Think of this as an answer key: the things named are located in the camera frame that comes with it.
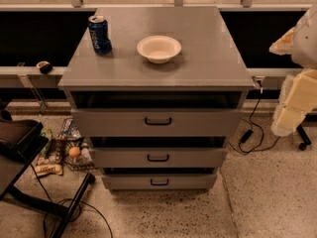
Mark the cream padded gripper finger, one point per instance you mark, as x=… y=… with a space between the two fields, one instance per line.
x=297 y=98

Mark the grey top drawer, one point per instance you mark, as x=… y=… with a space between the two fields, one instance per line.
x=132 y=123

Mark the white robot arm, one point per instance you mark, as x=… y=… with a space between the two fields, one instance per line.
x=300 y=41

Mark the grey bottom drawer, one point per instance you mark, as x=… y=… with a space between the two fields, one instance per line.
x=155 y=182

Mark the black caster wheel leg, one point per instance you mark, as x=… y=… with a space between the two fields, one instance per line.
x=305 y=139

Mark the white paper bowl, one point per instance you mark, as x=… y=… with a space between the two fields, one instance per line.
x=159 y=49

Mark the blue pepsi can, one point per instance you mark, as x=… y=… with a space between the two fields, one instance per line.
x=98 y=30

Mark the orange ball on floor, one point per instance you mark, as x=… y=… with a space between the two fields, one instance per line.
x=74 y=152

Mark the small black round object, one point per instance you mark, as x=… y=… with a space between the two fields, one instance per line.
x=44 y=67

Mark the black table with legs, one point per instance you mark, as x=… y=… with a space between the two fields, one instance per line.
x=11 y=170

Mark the dark tray on table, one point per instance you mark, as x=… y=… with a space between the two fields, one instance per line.
x=16 y=136

